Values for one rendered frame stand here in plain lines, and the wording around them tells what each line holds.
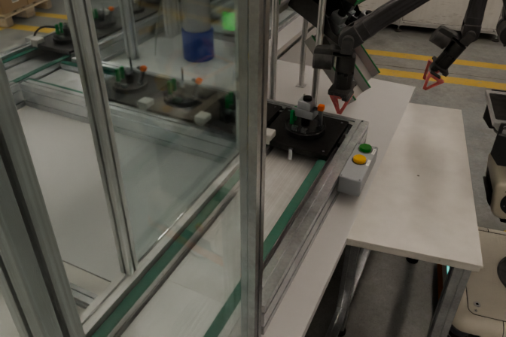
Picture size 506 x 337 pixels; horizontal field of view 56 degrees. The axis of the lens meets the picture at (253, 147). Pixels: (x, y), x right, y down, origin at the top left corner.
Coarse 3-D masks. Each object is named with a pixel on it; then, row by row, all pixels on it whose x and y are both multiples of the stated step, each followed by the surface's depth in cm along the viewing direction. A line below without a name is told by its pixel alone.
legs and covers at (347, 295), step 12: (348, 252) 181; (360, 252) 224; (348, 264) 184; (360, 264) 219; (348, 276) 188; (360, 276) 215; (348, 288) 190; (348, 300) 194; (336, 312) 196; (348, 312) 203; (336, 324) 192; (336, 336) 187
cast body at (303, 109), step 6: (306, 96) 157; (300, 102) 157; (306, 102) 156; (312, 102) 157; (294, 108) 161; (300, 108) 158; (306, 108) 157; (312, 108) 159; (300, 114) 159; (306, 114) 158; (312, 114) 157
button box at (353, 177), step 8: (352, 152) 154; (360, 152) 154; (376, 152) 157; (352, 160) 150; (368, 160) 150; (344, 168) 147; (352, 168) 147; (360, 168) 147; (368, 168) 148; (344, 176) 144; (352, 176) 144; (360, 176) 144; (368, 176) 153; (344, 184) 145; (352, 184) 143; (360, 184) 142; (344, 192) 146; (352, 192) 145; (360, 192) 145
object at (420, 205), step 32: (416, 128) 187; (448, 128) 187; (384, 160) 168; (416, 160) 168; (448, 160) 169; (384, 192) 154; (416, 192) 154; (448, 192) 154; (384, 224) 141; (416, 224) 141; (448, 224) 141; (416, 256) 133; (448, 256) 131; (480, 256) 131
